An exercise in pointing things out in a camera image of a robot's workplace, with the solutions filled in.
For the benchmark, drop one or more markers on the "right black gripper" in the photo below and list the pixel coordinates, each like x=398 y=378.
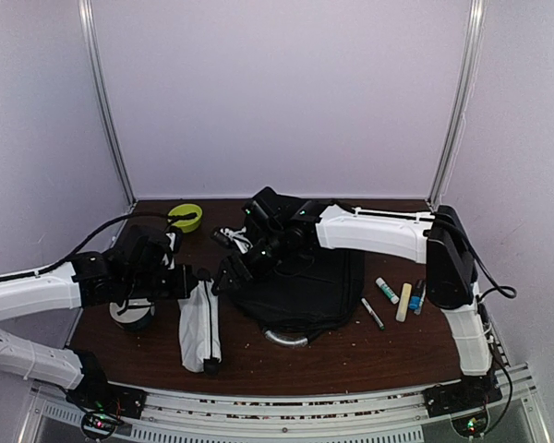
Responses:
x=229 y=265

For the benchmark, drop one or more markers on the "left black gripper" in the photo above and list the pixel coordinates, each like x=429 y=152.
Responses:
x=182 y=289

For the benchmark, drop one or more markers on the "white zippered pencil pouch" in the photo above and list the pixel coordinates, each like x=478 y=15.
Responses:
x=198 y=330

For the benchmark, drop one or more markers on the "black student backpack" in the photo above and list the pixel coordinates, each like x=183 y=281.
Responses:
x=297 y=285

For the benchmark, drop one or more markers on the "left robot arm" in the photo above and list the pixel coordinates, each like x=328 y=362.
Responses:
x=131 y=277

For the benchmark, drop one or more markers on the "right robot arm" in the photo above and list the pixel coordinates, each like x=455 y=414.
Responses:
x=436 y=240

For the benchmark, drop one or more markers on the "green plastic bowl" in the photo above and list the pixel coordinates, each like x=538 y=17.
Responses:
x=187 y=217

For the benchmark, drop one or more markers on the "black green marker pen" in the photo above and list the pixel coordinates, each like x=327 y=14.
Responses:
x=372 y=313

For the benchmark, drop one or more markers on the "white green glue stick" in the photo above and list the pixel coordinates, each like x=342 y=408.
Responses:
x=387 y=290

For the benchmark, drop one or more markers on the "left round circuit board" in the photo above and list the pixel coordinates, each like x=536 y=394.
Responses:
x=96 y=425

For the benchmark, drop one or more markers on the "round circuit board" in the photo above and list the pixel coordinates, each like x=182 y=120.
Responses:
x=471 y=425
x=96 y=425

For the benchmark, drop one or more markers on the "cream yellow highlighter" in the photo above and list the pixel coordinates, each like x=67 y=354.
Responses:
x=403 y=304

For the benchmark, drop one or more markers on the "blue black marker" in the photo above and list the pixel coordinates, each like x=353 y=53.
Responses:
x=416 y=295

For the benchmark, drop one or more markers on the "black white pen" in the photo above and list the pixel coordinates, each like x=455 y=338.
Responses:
x=422 y=299

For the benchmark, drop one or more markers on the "right round circuit board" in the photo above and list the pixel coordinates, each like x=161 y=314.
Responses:
x=471 y=425

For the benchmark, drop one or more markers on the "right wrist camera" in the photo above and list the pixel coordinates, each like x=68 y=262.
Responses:
x=232 y=239

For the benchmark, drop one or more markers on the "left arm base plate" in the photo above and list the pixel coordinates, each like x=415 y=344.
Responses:
x=116 y=400

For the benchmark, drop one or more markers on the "right aluminium frame post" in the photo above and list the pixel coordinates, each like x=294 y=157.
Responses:
x=465 y=87

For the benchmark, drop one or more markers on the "aluminium frame post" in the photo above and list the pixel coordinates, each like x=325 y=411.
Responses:
x=88 y=26
x=465 y=87

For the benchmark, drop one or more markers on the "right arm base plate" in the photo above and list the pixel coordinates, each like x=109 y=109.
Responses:
x=459 y=396

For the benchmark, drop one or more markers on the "left aluminium frame post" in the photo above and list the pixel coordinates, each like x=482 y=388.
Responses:
x=88 y=26

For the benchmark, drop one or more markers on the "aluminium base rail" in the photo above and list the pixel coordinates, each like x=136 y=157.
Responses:
x=392 y=415

